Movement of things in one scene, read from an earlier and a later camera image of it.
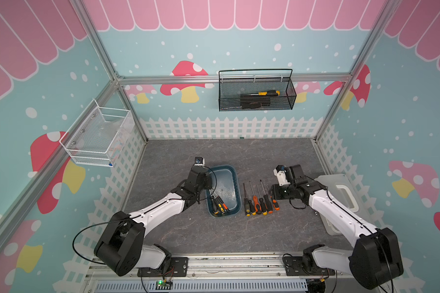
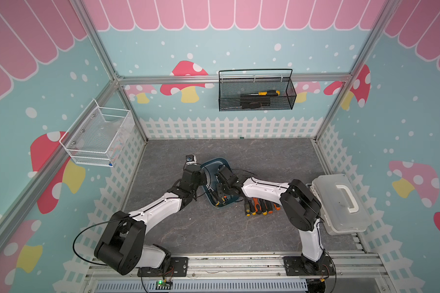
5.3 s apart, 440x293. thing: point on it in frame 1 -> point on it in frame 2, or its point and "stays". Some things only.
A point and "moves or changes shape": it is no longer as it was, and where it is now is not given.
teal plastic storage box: (226, 184) moves or changes shape
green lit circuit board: (162, 285) stays
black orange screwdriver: (268, 205) stays
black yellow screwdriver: (261, 202) stays
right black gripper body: (283, 193) -> (222, 191)
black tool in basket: (255, 102) stays
